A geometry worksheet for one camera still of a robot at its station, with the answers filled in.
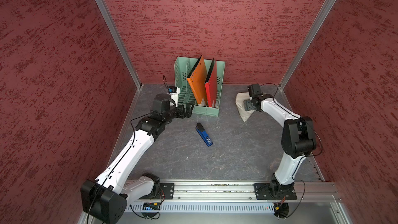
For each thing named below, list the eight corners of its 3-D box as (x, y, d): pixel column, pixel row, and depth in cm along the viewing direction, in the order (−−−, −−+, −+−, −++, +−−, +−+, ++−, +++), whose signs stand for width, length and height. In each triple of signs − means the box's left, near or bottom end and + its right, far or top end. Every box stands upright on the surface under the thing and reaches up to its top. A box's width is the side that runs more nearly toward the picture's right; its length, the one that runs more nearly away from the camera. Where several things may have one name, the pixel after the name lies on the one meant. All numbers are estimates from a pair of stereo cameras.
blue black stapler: (207, 147, 90) (207, 145, 87) (194, 127, 99) (194, 124, 96) (212, 144, 92) (213, 141, 89) (200, 124, 100) (200, 121, 97)
